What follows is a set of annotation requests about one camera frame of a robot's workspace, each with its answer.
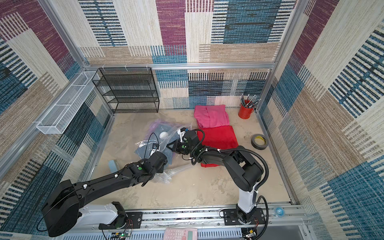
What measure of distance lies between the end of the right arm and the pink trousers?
11.0 inches

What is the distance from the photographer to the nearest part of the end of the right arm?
72cm

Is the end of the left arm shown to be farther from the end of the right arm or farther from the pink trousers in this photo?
the pink trousers

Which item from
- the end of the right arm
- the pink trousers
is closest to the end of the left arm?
the end of the right arm
